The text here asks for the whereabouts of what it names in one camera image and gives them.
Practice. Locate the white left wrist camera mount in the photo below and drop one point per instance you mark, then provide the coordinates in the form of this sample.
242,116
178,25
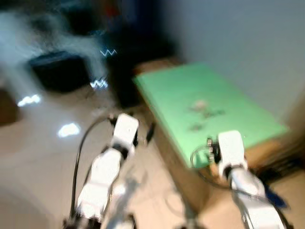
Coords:
125,129

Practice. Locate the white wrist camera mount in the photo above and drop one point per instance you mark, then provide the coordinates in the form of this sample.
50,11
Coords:
125,129
232,148

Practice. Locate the black storage box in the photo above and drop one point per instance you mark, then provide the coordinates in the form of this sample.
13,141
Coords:
59,71

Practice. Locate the blue cloth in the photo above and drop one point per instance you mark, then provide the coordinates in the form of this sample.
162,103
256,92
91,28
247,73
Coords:
276,198

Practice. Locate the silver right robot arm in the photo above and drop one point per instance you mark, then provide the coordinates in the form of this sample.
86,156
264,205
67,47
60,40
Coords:
255,198

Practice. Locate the tall black cabinet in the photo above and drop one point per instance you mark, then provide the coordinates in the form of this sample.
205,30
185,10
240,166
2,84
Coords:
128,62

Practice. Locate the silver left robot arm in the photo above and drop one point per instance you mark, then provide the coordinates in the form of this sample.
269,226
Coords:
97,181

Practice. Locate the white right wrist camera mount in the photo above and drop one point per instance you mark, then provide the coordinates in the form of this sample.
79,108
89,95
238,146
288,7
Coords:
232,148

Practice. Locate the small dark key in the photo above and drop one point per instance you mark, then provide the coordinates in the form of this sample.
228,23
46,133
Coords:
196,127

